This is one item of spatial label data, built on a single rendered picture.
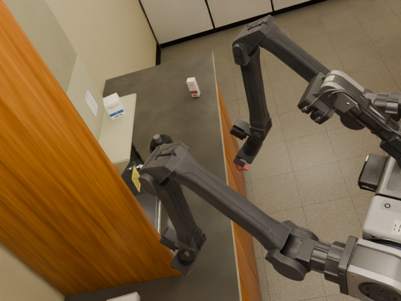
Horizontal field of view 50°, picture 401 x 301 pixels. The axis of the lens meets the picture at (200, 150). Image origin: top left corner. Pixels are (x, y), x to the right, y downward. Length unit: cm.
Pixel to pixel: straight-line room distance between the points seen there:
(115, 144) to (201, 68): 126
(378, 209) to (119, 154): 74
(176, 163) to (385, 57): 310
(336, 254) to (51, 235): 91
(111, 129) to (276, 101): 233
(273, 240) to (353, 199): 191
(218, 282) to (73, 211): 59
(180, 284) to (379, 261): 89
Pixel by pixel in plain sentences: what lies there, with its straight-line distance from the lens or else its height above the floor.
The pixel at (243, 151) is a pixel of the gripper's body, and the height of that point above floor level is 114.
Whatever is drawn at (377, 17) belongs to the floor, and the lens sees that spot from 436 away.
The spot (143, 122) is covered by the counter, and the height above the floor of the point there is 94.
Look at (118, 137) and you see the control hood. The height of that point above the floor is 151.
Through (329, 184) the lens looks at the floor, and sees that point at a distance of 295.
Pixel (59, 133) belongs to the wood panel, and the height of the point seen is 173.
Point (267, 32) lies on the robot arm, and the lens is 123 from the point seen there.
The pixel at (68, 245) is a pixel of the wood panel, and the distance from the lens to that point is 154.
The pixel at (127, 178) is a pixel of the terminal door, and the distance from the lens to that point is 154.
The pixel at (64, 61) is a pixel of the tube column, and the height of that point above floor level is 176.
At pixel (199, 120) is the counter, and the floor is 94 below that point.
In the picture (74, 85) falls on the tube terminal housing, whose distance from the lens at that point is 136.
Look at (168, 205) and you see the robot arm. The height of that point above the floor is 151.
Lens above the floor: 234
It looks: 44 degrees down
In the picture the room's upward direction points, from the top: 23 degrees counter-clockwise
